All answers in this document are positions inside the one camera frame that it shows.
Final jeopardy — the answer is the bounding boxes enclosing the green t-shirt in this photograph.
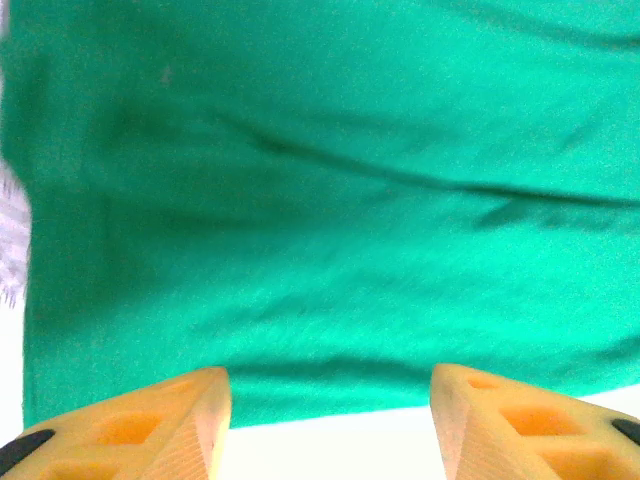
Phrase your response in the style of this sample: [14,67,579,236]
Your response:
[0,0,640,432]

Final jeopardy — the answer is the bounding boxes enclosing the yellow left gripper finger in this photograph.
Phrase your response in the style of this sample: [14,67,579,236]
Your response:
[0,366,232,480]

